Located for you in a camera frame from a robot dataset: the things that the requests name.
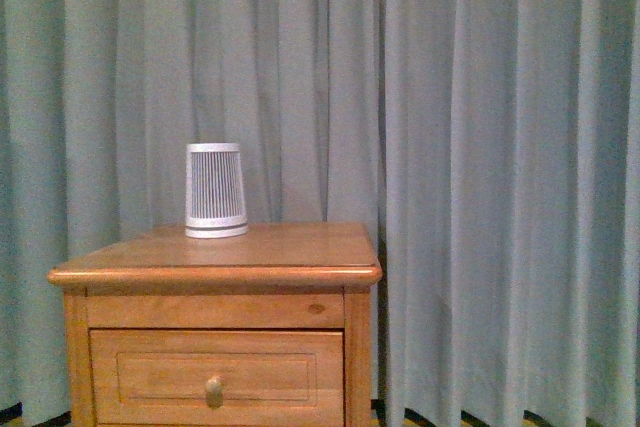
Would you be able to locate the wooden drawer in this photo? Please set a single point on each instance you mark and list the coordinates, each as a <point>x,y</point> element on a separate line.
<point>218,378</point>

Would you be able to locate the white ribbed air purifier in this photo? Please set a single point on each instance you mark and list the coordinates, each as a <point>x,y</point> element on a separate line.
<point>215,204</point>

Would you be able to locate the wooden nightstand cabinet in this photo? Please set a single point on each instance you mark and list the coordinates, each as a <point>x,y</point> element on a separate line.
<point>276,277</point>

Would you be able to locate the grey-green curtain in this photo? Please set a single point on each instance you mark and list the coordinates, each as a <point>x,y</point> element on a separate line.
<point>491,147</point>

